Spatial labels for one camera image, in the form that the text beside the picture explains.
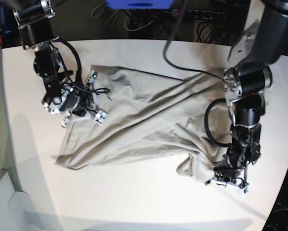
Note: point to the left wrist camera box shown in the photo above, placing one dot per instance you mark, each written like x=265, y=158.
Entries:
x=242, y=190

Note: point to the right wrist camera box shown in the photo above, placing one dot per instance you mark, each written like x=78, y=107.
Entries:
x=100, y=116

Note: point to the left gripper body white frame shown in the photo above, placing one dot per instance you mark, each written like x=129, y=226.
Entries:
x=233, y=177

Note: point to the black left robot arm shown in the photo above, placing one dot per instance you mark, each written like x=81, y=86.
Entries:
x=260, y=46

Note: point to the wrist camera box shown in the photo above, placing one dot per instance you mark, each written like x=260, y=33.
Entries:
x=242, y=190
x=100, y=116

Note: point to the black power strip red switch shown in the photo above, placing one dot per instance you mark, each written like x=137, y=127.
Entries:
x=205, y=15

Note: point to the grey t-shirt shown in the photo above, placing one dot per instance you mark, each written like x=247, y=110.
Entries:
x=149, y=116

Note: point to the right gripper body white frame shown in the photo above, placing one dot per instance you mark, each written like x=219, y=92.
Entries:
x=86, y=102

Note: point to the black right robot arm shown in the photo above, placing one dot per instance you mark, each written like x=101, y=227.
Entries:
x=66, y=93

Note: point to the blue box at top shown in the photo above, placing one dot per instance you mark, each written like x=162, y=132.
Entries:
x=139, y=4

